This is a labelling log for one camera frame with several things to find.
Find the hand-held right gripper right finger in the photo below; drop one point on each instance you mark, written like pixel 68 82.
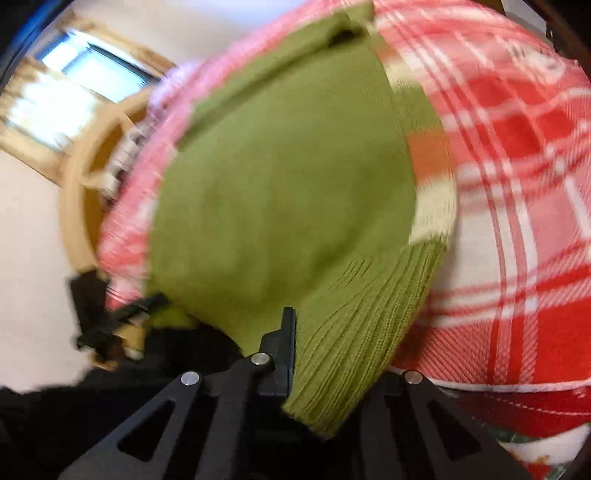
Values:
pixel 418 404

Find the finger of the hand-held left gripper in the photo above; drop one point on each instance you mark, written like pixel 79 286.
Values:
pixel 121 317

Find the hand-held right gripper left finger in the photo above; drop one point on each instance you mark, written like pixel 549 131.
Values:
pixel 276 367

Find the green orange cream striped sweater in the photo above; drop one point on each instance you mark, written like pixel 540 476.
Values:
pixel 286 194

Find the wooden chair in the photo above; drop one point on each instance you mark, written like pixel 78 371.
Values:
pixel 76 184

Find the green red printed cloth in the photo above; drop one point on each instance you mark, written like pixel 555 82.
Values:
pixel 540 454

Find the wooden framed window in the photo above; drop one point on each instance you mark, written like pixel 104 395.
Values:
pixel 74 78

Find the red white plaid blanket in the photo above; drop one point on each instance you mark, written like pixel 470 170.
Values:
pixel 517 194

